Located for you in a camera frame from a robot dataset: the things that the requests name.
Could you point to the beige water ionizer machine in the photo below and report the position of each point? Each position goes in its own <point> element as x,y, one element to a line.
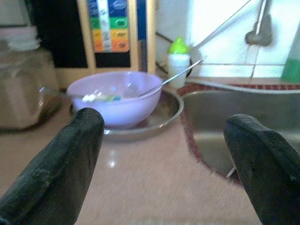
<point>110,58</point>

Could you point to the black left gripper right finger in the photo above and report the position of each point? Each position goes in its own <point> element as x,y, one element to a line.
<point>269,175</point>

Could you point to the large purple plastic bowl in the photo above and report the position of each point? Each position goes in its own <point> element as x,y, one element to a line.
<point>122,112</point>

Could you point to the clear bottle with green liquid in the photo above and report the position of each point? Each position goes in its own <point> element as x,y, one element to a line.
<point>293,70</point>

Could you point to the glass jar with brown powder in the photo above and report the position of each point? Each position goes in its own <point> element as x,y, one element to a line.
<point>23,93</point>

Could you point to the steel spoon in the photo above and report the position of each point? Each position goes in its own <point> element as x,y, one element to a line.
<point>178,75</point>

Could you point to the white bottle with green cap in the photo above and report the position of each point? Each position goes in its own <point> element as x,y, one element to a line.
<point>178,68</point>

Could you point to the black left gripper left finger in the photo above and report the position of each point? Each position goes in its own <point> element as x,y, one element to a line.
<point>58,164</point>

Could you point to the steel kitchen sink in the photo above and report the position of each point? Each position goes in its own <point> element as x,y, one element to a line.
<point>234,107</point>

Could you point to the steel faucet pipe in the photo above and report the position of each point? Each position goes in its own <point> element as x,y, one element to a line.
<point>262,32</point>

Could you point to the round steel plate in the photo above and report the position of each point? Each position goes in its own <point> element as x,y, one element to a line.
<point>168,110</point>

